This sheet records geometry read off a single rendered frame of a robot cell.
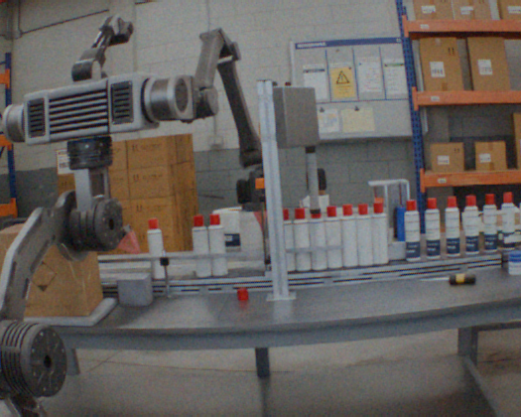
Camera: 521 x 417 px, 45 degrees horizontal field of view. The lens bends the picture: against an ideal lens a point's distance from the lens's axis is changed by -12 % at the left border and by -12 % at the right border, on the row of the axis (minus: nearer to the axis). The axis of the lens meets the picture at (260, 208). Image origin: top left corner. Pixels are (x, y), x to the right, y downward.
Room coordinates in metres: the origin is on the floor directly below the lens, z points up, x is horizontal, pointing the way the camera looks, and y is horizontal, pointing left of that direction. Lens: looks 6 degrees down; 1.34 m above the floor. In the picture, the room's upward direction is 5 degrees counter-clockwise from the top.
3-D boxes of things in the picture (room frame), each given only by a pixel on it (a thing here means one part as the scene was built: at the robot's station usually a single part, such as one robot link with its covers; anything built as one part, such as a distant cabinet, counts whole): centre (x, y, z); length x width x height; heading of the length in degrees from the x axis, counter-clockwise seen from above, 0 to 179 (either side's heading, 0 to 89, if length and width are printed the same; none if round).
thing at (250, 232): (2.56, 0.04, 1.03); 0.09 x 0.09 x 0.30
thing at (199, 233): (2.29, 0.20, 0.98); 0.05 x 0.05 x 0.20
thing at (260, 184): (2.23, -0.02, 1.05); 0.10 x 0.04 x 0.33; 175
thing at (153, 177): (6.11, 1.17, 0.70); 1.20 x 0.82 x 1.39; 79
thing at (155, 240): (2.31, 0.36, 0.98); 0.05 x 0.05 x 0.20
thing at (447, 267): (2.28, -0.01, 0.85); 1.65 x 0.11 x 0.05; 85
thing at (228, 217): (2.94, 0.10, 0.95); 0.20 x 0.20 x 0.14
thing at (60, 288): (2.03, 0.69, 0.99); 0.30 x 0.24 x 0.27; 91
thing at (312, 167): (2.17, -0.17, 1.18); 0.04 x 0.04 x 0.21
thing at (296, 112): (2.19, -0.11, 1.38); 0.17 x 0.10 x 0.19; 140
